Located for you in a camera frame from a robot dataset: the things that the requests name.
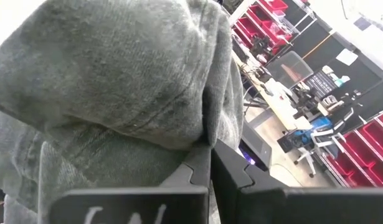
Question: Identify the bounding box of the red bin rack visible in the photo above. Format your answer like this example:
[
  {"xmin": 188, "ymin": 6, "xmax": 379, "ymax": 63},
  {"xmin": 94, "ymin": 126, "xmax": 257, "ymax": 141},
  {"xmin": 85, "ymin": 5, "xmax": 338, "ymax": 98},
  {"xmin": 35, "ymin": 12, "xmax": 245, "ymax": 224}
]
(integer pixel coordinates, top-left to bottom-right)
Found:
[
  {"xmin": 318, "ymin": 107, "xmax": 383, "ymax": 188},
  {"xmin": 230, "ymin": 0, "xmax": 316, "ymax": 57}
]

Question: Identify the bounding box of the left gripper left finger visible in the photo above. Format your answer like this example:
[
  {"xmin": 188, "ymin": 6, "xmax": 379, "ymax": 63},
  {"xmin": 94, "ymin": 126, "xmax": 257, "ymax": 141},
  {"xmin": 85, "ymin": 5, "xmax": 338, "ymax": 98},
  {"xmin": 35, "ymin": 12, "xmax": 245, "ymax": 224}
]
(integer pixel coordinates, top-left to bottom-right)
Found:
[{"xmin": 49, "ymin": 145, "xmax": 212, "ymax": 224}]

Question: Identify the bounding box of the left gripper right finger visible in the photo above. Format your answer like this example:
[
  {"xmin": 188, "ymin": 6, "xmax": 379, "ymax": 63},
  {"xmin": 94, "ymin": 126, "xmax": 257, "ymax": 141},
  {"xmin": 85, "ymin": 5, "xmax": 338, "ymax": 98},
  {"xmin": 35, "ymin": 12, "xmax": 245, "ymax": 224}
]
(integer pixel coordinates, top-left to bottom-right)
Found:
[{"xmin": 211, "ymin": 139, "xmax": 383, "ymax": 224}]

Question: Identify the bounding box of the white paper sheet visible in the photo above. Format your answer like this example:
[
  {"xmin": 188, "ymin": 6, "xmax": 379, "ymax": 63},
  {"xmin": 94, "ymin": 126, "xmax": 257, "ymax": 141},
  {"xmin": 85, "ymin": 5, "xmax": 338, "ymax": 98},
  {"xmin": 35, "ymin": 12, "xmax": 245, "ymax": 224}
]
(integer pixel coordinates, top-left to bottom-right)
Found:
[{"xmin": 336, "ymin": 48, "xmax": 359, "ymax": 67}]

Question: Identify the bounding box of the white office chair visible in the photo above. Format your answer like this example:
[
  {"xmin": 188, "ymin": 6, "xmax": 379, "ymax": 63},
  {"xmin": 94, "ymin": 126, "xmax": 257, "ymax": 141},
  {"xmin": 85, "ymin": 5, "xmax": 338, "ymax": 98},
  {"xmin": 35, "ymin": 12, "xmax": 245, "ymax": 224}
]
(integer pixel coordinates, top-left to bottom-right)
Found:
[{"xmin": 293, "ymin": 107, "xmax": 356, "ymax": 179}]

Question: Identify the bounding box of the grey mesh office chair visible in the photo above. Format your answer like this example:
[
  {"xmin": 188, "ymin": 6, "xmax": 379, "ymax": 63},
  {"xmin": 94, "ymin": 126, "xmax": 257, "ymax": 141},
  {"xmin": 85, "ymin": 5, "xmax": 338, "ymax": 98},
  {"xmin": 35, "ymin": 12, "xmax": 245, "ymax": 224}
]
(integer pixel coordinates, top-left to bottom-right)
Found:
[{"xmin": 267, "ymin": 50, "xmax": 314, "ymax": 90}]

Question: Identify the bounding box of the blue bag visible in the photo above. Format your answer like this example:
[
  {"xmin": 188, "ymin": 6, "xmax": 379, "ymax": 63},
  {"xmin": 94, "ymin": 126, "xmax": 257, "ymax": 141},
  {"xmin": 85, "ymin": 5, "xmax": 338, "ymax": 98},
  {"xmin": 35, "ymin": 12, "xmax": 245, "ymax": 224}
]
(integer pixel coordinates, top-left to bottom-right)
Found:
[{"xmin": 295, "ymin": 116, "xmax": 334, "ymax": 146}]

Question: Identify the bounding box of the wooden desk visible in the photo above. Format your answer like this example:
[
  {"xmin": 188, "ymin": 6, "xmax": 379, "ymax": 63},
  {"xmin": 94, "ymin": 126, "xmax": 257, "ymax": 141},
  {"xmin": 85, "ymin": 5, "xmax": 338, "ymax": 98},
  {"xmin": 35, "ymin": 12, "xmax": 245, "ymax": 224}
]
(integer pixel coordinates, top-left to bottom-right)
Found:
[{"xmin": 231, "ymin": 51, "xmax": 313, "ymax": 132}]

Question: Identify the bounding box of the dark grey baseball cap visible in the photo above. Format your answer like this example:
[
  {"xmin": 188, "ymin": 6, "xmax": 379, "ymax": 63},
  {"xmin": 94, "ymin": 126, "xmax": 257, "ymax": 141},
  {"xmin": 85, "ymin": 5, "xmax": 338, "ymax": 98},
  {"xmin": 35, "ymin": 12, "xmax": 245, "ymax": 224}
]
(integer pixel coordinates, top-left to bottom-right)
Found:
[{"xmin": 0, "ymin": 0, "xmax": 245, "ymax": 224}]

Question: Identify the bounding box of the black computer tower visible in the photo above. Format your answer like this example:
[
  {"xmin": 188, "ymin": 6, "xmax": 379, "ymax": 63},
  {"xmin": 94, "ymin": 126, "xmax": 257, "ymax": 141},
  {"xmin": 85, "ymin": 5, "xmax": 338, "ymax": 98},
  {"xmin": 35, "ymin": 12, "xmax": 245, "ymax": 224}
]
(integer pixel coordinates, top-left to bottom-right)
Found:
[{"xmin": 239, "ymin": 121, "xmax": 273, "ymax": 172}]

